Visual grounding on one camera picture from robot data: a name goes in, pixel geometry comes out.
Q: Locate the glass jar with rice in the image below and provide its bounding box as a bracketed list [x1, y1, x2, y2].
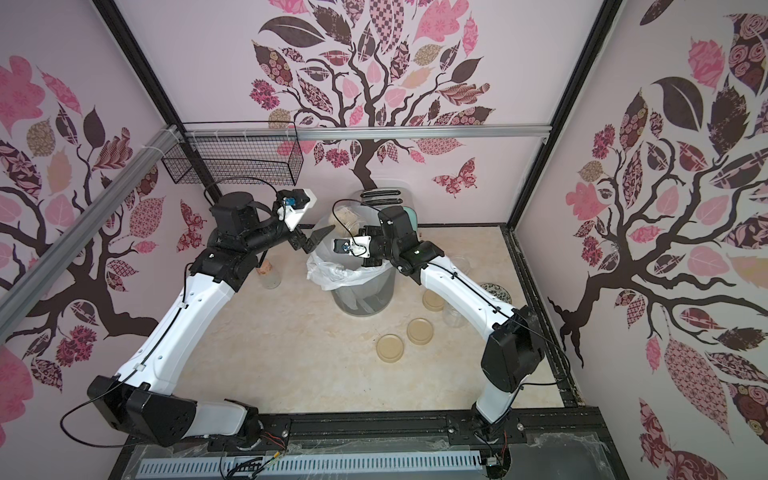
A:
[451, 256, 472, 275]

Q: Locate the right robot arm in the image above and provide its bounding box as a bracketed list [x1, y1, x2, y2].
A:
[334, 207, 550, 424]

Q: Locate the aluminium rail back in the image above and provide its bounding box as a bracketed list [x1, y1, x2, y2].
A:
[184, 122, 552, 141]

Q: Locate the mint green toaster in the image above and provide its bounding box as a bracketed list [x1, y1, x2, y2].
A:
[357, 187, 418, 228]

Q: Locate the white slotted cable duct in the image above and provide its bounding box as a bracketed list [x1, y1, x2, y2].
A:
[132, 451, 484, 479]

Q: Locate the patterned ceramic bowl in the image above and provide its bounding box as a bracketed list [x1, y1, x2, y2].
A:
[480, 282, 512, 304]

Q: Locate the white plastic trash bag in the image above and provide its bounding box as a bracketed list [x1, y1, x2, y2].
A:
[306, 240, 393, 291]

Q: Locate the small bottle with cork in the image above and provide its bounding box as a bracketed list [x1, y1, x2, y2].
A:
[257, 259, 282, 290]

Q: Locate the black wire basket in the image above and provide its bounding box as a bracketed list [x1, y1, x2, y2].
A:
[162, 120, 304, 186]

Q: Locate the grey mesh trash bin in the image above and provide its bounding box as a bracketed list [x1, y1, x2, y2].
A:
[331, 265, 396, 317]

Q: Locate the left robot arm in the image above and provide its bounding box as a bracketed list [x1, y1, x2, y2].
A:
[86, 189, 329, 446]

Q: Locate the aluminium rail left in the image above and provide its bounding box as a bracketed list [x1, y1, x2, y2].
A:
[1, 125, 182, 337]

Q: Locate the glass jar beige lid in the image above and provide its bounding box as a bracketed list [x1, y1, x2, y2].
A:
[442, 303, 468, 329]
[328, 203, 371, 238]

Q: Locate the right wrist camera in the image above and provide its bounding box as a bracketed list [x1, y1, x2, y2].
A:
[333, 236, 372, 259]

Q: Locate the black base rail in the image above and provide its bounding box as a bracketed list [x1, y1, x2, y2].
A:
[109, 407, 628, 479]

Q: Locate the aluminium rail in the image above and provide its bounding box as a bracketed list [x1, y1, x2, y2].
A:
[1, 125, 182, 337]
[184, 122, 552, 141]

